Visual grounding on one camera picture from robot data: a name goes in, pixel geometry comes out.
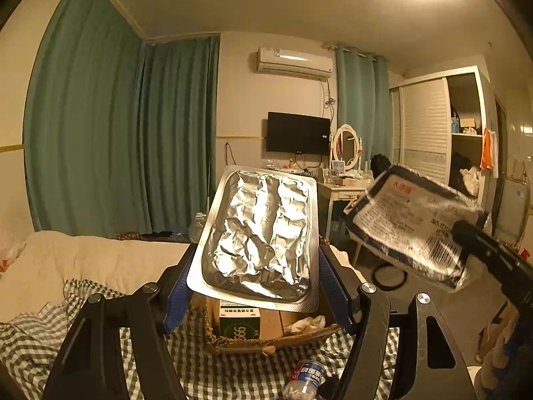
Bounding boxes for black backpack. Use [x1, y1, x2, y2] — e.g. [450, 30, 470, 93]
[370, 154, 393, 176]

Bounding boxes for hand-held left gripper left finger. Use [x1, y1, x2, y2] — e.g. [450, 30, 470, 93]
[42, 242, 196, 400]

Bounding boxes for black flat television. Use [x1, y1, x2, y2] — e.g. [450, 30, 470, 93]
[266, 112, 331, 155]

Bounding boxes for silver blister pack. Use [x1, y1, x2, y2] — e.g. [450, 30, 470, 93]
[186, 165, 320, 311]

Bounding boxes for wall cables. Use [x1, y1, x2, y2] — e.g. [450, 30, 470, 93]
[320, 78, 337, 114]

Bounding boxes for clear plastic bottle blue label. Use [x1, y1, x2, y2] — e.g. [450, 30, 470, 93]
[283, 359, 328, 400]

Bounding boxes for wide teal curtain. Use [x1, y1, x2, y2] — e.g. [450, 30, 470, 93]
[24, 0, 143, 239]

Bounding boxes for dark-edged printed medicine packet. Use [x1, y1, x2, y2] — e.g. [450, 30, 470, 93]
[343, 164, 490, 293]

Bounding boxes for white oval vanity mirror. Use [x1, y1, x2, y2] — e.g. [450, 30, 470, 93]
[331, 124, 364, 172]

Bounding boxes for white appliance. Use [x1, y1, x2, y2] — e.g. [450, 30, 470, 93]
[495, 175, 533, 251]

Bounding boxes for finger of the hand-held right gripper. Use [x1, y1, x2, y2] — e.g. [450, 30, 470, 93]
[451, 220, 533, 315]

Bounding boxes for orange cloth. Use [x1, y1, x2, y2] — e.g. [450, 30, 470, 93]
[480, 128, 499, 171]

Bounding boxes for green white medicine box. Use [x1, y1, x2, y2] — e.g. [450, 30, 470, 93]
[219, 306, 262, 341]

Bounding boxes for narrow teal curtain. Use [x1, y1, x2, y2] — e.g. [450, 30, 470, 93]
[335, 44, 391, 168]

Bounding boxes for grey white checked blanket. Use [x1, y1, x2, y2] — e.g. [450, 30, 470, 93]
[0, 277, 400, 400]

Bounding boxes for black hoop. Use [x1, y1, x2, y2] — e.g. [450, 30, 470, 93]
[372, 264, 407, 291]

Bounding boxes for white air conditioner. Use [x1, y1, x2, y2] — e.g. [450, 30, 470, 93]
[255, 47, 334, 81]

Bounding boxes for crumpled clear plastic wrap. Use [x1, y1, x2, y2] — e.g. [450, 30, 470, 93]
[286, 314, 327, 336]

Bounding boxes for brown cardboard box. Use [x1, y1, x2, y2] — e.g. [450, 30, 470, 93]
[203, 292, 343, 354]

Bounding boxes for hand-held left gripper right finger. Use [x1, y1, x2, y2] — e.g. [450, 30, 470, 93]
[318, 245, 477, 400]

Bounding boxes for clear plastic jug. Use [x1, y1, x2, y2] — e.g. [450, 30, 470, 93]
[189, 212, 209, 243]

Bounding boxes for white louvred wardrobe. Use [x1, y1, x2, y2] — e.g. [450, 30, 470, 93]
[389, 66, 495, 226]

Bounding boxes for red white plastic bag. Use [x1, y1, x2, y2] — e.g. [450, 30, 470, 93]
[0, 239, 23, 276]

